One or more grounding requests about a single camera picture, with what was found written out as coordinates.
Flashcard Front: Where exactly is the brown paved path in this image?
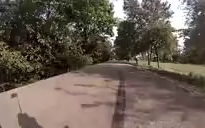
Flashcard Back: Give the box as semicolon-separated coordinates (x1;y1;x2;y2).
0;60;205;128

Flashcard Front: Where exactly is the tall dark tree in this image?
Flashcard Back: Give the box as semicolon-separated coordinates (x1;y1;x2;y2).
114;19;140;62

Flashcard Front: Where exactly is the small leafy tree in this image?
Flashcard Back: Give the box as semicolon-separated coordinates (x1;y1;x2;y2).
136;19;164;67
146;23;179;69

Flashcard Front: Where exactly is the wood of trees and bushes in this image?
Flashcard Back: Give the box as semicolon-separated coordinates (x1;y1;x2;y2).
0;0;118;97

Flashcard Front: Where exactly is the grass field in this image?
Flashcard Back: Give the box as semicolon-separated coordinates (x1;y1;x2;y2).
129;59;205;93

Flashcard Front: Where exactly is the row of distant trees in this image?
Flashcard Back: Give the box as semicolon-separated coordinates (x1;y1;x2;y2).
178;0;205;66

